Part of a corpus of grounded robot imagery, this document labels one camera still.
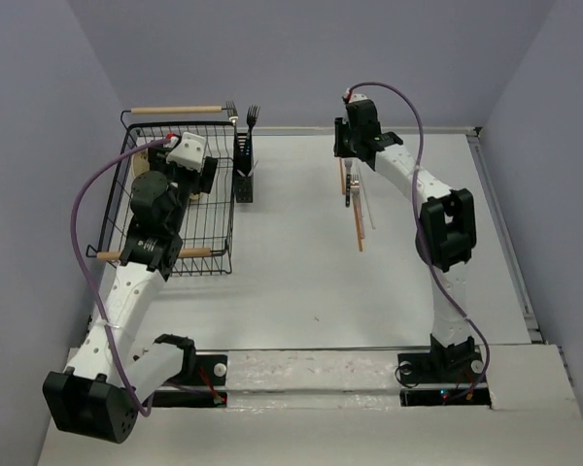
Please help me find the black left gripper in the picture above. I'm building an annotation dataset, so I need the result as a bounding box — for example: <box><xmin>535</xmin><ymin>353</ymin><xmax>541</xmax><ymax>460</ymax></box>
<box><xmin>149</xmin><ymin>141</ymin><xmax>218</xmax><ymax>232</ymax></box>

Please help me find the all silver fork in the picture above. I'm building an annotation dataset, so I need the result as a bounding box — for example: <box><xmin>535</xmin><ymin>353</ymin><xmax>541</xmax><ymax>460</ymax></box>
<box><xmin>224</xmin><ymin>101</ymin><xmax>239</xmax><ymax>126</ymax></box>

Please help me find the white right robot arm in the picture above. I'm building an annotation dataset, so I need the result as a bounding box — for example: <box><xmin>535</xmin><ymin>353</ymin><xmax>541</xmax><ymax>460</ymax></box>
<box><xmin>334</xmin><ymin>94</ymin><xmax>479</xmax><ymax>383</ymax></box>

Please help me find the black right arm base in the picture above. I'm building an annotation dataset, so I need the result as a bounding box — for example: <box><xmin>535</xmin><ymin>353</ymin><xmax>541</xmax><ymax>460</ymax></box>
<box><xmin>394</xmin><ymin>350</ymin><xmax>492</xmax><ymax>408</ymax></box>

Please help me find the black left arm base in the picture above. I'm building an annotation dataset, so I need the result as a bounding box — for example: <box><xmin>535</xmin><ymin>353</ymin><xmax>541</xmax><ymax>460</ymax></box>
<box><xmin>153</xmin><ymin>353</ymin><xmax>228</xmax><ymax>409</ymax></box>

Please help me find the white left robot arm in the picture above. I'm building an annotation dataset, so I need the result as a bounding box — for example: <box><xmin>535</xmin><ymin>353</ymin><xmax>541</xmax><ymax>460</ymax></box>
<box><xmin>42</xmin><ymin>156</ymin><xmax>218</xmax><ymax>444</ymax></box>

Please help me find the orange wooden chopstick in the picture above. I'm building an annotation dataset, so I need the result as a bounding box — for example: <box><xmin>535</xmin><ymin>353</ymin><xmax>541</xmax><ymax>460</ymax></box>
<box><xmin>353</xmin><ymin>203</ymin><xmax>363</xmax><ymax>252</ymax></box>
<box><xmin>339</xmin><ymin>158</ymin><xmax>347</xmax><ymax>197</ymax></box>

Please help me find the black perforated utensil caddy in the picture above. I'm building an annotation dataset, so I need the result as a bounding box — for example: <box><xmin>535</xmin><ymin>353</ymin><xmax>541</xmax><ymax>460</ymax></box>
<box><xmin>233</xmin><ymin>132</ymin><xmax>254</xmax><ymax>204</ymax></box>

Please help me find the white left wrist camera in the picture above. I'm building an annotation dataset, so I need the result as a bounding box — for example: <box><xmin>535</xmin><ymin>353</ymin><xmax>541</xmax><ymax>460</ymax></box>
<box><xmin>166</xmin><ymin>132</ymin><xmax>206</xmax><ymax>172</ymax></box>

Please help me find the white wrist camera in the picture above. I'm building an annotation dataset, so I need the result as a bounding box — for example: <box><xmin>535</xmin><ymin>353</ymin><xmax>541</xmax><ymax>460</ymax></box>
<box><xmin>342</xmin><ymin>88</ymin><xmax>368</xmax><ymax>105</ymax></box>
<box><xmin>166</xmin><ymin>132</ymin><xmax>206</xmax><ymax>172</ymax></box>

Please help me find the silver fork black riveted handle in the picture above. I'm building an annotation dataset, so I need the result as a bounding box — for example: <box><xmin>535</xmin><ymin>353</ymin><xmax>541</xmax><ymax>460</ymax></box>
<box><xmin>343</xmin><ymin>173</ymin><xmax>354</xmax><ymax>208</ymax></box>

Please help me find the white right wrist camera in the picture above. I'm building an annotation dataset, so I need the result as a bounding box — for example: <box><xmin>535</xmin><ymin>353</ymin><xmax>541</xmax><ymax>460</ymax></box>
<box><xmin>342</xmin><ymin>88</ymin><xmax>368</xmax><ymax>105</ymax></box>

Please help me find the black wire dish rack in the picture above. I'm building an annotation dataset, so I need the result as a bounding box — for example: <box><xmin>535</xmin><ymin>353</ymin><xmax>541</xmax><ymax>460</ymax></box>
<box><xmin>86</xmin><ymin>118</ymin><xmax>238</xmax><ymax>278</ymax></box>

